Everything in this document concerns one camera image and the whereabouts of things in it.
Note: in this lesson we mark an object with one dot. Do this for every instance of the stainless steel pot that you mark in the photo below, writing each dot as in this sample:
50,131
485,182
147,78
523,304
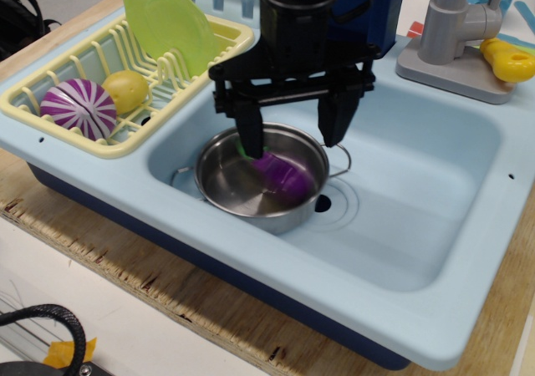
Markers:
225,180

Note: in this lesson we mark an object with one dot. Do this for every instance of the light blue toy sink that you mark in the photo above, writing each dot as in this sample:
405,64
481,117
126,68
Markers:
428,190

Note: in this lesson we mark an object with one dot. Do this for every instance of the purple striped toy onion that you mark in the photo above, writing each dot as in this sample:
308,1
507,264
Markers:
81,104

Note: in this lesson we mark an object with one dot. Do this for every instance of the yellow toy potato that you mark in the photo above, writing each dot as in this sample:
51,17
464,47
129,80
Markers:
128,90

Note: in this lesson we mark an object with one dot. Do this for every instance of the black base with screw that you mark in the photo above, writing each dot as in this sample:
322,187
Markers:
24,368

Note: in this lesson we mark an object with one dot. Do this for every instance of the purple toy eggplant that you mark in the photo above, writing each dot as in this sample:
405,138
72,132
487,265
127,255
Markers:
280,177

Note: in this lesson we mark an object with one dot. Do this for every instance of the yellow tape piece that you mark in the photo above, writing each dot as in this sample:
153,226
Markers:
60,354

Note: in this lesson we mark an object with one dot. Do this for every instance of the orange red block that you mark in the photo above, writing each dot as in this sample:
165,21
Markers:
415,30

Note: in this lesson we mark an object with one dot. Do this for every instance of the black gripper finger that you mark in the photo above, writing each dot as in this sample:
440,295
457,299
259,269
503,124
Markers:
248,119
335,113

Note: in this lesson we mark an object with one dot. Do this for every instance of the black backpack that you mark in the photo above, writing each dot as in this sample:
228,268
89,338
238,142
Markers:
21,27

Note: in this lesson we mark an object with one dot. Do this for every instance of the green plastic plate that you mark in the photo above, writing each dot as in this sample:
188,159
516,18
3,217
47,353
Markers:
163,25

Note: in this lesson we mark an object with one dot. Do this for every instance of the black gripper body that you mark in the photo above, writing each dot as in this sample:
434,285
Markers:
306,49

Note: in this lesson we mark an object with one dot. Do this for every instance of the yellow dish drying rack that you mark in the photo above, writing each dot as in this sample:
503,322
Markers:
110,49

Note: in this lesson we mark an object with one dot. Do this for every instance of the yellow faucet handle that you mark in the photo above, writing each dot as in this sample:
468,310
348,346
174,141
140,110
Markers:
509,63

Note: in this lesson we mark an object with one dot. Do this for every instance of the grey toy faucet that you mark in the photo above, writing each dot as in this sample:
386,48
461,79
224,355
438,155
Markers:
442,57

